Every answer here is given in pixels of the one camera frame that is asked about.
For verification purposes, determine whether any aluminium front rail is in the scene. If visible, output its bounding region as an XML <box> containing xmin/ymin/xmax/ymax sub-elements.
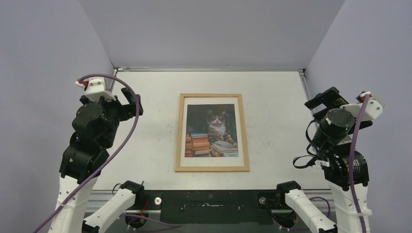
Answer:
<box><xmin>86</xmin><ymin>189</ymin><xmax>335</xmax><ymax>213</ymax></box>

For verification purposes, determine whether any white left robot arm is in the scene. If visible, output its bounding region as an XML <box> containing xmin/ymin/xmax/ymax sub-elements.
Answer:
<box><xmin>49</xmin><ymin>87</ymin><xmax>143</xmax><ymax>233</ymax></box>

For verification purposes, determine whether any wooden picture frame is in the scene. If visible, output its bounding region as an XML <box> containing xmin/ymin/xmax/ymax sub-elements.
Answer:
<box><xmin>174</xmin><ymin>93</ymin><xmax>250</xmax><ymax>173</ymax></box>

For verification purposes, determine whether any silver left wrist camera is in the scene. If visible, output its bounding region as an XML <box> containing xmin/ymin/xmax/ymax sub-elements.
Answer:
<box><xmin>75</xmin><ymin>79</ymin><xmax>116</xmax><ymax>102</ymax></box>

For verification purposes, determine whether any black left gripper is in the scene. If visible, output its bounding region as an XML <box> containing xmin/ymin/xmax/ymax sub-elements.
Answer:
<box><xmin>97</xmin><ymin>86</ymin><xmax>143</xmax><ymax>146</ymax></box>

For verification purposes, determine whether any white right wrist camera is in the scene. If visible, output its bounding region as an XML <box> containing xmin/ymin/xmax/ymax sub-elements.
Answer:
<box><xmin>339</xmin><ymin>91</ymin><xmax>386</xmax><ymax>121</ymax></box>

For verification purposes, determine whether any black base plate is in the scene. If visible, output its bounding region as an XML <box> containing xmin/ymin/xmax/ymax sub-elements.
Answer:
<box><xmin>127</xmin><ymin>189</ymin><xmax>298</xmax><ymax>226</ymax></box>

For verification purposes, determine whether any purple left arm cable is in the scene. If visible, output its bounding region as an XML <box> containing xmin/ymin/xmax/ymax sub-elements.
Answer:
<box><xmin>32</xmin><ymin>74</ymin><xmax>181</xmax><ymax>233</ymax></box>

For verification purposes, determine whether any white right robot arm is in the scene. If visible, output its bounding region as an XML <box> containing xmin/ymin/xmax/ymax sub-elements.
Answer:
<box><xmin>275</xmin><ymin>87</ymin><xmax>383</xmax><ymax>233</ymax></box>

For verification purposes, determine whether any clear acrylic sheet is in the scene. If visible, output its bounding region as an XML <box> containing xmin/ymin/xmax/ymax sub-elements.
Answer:
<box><xmin>178</xmin><ymin>96</ymin><xmax>246</xmax><ymax>168</ymax></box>

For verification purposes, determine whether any colourful photo print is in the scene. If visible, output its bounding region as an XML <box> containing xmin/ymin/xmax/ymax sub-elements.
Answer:
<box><xmin>185</xmin><ymin>103</ymin><xmax>239</xmax><ymax>158</ymax></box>

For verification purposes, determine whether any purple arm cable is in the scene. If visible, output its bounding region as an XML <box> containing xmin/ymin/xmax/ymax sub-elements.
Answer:
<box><xmin>32</xmin><ymin>74</ymin><xmax>181</xmax><ymax>233</ymax></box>
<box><xmin>274</xmin><ymin>94</ymin><xmax>371</xmax><ymax>233</ymax></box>

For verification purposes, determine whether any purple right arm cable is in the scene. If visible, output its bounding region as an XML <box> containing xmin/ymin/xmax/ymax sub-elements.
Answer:
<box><xmin>274</xmin><ymin>94</ymin><xmax>371</xmax><ymax>233</ymax></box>

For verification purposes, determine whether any white mat board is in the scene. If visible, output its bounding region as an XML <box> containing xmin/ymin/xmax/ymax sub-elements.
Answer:
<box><xmin>179</xmin><ymin>97</ymin><xmax>246</xmax><ymax>168</ymax></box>

